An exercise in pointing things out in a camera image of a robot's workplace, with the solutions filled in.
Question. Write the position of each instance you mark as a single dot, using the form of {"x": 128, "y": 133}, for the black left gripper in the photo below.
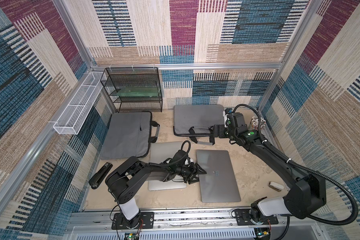
{"x": 195, "y": 173}

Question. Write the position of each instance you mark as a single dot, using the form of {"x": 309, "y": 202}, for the grey zippered laptop bag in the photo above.
{"x": 130, "y": 134}

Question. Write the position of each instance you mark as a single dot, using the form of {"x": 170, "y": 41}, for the white eraser block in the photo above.
{"x": 276, "y": 186}

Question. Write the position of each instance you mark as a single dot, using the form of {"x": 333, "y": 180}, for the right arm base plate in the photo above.
{"x": 244, "y": 218}

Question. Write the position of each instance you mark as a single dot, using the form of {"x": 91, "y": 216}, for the black stapler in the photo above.
{"x": 100, "y": 175}

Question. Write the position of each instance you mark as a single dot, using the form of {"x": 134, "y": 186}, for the cup of coloured pencils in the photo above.
{"x": 257, "y": 123}

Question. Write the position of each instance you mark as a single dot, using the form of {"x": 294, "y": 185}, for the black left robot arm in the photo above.
{"x": 126, "y": 180}

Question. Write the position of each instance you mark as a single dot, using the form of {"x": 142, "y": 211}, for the black wire mesh shelf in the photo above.
{"x": 114, "y": 79}

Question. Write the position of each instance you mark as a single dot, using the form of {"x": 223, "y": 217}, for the white slotted cable duct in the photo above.
{"x": 211, "y": 234}

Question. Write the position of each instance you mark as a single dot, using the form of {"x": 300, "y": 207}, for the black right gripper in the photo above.
{"x": 217, "y": 131}

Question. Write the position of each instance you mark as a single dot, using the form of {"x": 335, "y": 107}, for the silver apple laptop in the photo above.
{"x": 159, "y": 153}

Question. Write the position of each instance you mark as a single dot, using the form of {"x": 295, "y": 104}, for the dark grey laptop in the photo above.
{"x": 219, "y": 184}

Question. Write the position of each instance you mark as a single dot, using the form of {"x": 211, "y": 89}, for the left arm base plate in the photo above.
{"x": 144, "y": 220}

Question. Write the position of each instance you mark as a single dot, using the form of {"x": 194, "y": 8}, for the green mat on shelf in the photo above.
{"x": 138, "y": 92}

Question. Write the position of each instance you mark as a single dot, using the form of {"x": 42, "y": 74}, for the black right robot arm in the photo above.
{"x": 307, "y": 187}

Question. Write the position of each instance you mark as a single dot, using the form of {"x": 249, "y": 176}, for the white wire mesh basket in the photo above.
{"x": 76, "y": 112}

